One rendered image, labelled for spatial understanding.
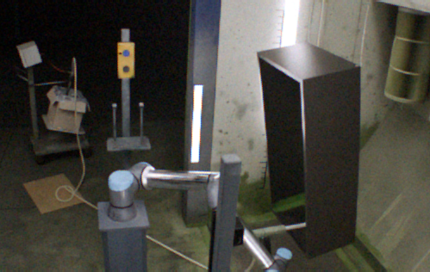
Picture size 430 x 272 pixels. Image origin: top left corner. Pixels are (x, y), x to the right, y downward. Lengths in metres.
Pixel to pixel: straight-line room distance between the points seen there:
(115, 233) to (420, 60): 2.48
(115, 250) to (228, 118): 1.33
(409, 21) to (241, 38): 1.26
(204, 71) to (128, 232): 1.28
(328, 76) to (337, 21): 1.31
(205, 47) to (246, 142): 0.86
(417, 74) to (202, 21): 1.65
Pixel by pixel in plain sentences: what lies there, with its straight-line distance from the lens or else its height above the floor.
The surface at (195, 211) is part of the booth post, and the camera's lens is 3.64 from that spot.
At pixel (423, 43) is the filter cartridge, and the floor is 1.73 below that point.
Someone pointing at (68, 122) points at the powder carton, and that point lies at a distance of 4.71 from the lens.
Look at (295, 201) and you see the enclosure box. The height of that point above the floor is 0.50.
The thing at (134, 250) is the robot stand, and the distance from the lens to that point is 2.77.
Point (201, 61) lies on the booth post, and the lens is 3.12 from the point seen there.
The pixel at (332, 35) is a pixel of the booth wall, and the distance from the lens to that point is 3.48.
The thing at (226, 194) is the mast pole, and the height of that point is 1.54.
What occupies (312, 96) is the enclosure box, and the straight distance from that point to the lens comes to 2.20.
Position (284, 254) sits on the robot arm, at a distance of 2.52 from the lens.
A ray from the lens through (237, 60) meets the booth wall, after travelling 3.19.
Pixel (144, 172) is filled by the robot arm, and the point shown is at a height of 0.90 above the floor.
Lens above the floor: 2.17
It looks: 23 degrees down
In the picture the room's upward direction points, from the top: 4 degrees clockwise
